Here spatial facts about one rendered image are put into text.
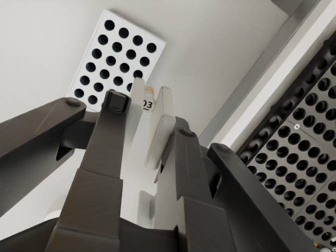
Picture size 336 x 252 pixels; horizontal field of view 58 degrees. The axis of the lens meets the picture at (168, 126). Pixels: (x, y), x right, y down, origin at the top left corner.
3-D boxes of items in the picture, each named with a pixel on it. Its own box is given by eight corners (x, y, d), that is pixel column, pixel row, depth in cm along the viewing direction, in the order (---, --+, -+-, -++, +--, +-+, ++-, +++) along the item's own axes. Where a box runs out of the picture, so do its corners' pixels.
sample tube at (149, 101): (152, 98, 26) (152, 115, 21) (138, 93, 25) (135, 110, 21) (156, 84, 25) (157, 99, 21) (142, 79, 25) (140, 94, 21)
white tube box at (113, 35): (125, 117, 44) (123, 126, 41) (71, 91, 43) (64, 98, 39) (165, 40, 41) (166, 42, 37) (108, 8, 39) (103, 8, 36)
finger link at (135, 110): (125, 162, 16) (111, 158, 15) (132, 117, 22) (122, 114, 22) (143, 110, 15) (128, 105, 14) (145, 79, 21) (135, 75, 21)
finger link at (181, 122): (172, 147, 14) (233, 166, 14) (169, 113, 18) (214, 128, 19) (161, 175, 14) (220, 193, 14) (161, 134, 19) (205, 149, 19)
